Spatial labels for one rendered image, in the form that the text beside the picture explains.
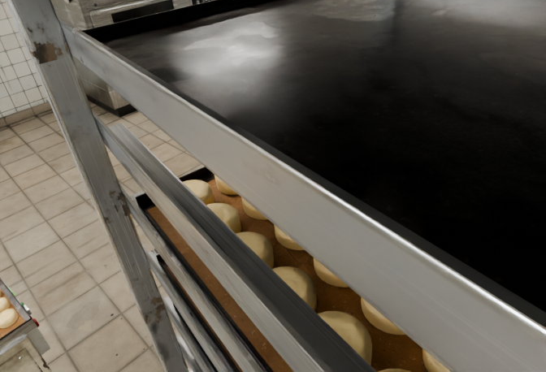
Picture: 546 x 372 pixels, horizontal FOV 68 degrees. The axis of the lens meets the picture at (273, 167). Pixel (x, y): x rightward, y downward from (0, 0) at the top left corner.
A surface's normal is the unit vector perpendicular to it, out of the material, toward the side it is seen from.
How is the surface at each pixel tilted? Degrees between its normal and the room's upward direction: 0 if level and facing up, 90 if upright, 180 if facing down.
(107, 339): 0
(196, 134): 90
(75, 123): 90
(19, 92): 90
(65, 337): 0
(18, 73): 90
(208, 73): 0
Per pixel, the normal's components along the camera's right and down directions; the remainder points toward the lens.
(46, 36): 0.59, 0.39
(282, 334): -0.80, 0.39
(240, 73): -0.10, -0.84
